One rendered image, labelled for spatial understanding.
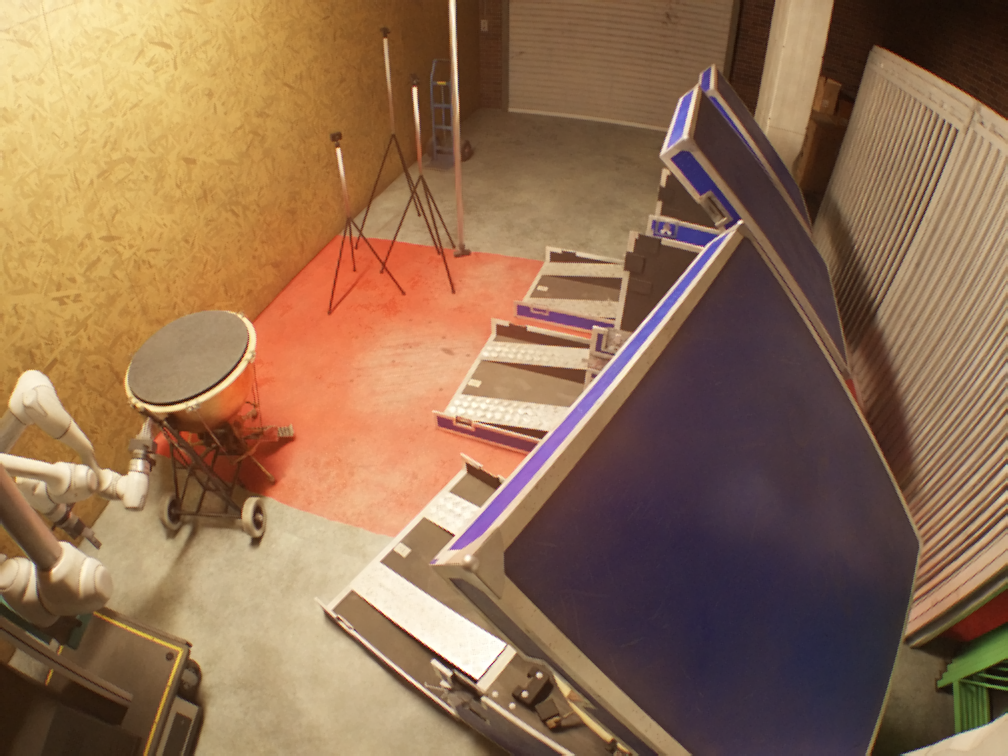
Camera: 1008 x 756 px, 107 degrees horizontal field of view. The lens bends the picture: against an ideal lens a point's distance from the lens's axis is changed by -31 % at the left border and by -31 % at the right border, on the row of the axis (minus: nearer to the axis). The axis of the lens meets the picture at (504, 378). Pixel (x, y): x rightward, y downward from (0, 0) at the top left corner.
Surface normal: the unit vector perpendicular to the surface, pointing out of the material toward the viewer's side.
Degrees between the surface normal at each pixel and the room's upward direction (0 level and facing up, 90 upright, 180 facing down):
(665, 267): 90
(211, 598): 0
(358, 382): 0
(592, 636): 38
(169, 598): 0
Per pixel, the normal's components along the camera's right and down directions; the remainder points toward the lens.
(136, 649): 0.00, -0.71
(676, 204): -0.34, 0.66
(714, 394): 0.50, -0.31
